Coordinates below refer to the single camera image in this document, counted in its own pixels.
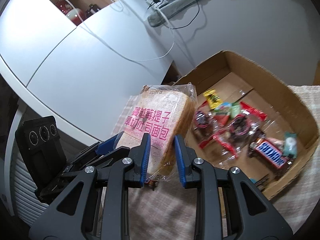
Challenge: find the white power strip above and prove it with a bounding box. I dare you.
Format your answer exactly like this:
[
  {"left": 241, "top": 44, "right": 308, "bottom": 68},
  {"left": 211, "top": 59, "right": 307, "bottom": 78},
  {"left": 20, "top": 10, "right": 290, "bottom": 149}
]
[{"left": 146, "top": 0, "right": 168, "bottom": 9}]

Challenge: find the white cable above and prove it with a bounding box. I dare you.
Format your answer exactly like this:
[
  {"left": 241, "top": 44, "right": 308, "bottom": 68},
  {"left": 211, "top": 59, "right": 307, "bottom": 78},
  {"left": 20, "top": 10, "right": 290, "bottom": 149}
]
[{"left": 39, "top": 0, "right": 176, "bottom": 62}]

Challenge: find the yellow candy wrapper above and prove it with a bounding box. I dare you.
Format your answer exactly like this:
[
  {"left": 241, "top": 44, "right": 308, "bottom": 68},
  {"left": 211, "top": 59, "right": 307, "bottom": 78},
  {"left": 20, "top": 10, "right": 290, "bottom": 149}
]
[{"left": 203, "top": 89, "right": 223, "bottom": 109}]

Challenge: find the green snack packet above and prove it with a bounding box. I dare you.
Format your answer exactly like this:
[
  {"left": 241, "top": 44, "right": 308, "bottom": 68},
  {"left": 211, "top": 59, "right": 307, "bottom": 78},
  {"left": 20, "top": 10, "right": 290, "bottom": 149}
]
[{"left": 214, "top": 102, "right": 241, "bottom": 118}]

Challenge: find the packaged sliced bread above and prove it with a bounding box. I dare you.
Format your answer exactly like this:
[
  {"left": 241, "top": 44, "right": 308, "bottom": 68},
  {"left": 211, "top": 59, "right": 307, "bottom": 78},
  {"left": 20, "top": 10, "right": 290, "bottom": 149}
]
[{"left": 114, "top": 83, "right": 197, "bottom": 181}]

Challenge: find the black cable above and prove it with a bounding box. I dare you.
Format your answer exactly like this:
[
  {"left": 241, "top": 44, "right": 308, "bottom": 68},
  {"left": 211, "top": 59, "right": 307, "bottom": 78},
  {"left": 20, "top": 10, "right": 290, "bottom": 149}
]
[{"left": 147, "top": 0, "right": 208, "bottom": 30}]

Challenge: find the teal white candy packet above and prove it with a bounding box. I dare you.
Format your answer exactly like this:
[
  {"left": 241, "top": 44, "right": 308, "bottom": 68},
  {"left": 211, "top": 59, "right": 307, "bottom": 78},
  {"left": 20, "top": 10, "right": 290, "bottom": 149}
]
[{"left": 283, "top": 132, "right": 298, "bottom": 159}]

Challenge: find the open cardboard box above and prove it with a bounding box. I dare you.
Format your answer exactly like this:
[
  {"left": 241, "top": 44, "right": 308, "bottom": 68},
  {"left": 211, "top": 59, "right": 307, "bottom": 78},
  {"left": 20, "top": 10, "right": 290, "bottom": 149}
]
[{"left": 178, "top": 51, "right": 319, "bottom": 199}]

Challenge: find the red bagged dark cake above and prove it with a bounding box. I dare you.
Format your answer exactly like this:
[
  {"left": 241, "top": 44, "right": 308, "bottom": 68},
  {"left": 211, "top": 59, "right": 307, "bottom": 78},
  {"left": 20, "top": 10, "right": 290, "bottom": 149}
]
[{"left": 195, "top": 101, "right": 267, "bottom": 158}]

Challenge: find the snickers bar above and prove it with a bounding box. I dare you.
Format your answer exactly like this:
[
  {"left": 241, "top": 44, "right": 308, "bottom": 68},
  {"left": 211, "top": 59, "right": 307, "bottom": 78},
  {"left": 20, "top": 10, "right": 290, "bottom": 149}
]
[{"left": 248, "top": 139, "right": 292, "bottom": 170}]

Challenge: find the bagged dark round cake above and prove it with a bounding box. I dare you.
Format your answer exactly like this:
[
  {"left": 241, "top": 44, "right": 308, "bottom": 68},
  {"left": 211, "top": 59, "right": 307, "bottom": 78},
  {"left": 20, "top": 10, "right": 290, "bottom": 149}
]
[{"left": 193, "top": 110, "right": 214, "bottom": 140}]

